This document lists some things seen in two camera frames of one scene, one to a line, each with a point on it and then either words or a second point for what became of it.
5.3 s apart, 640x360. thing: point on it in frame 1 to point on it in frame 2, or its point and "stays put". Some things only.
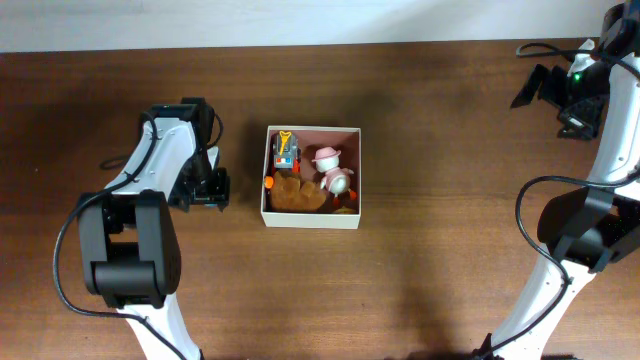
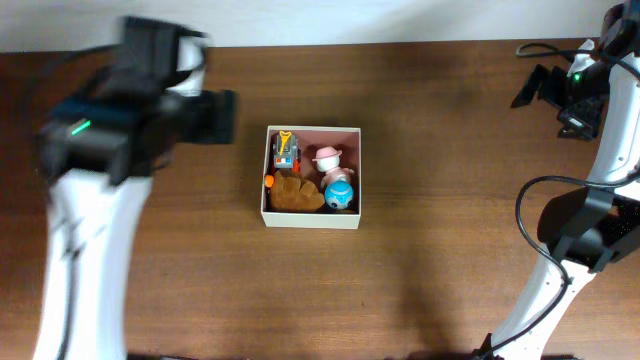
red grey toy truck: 285,152 stays put
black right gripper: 558,86 stays put
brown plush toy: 295,194 stays put
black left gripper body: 210,189 to 201,116
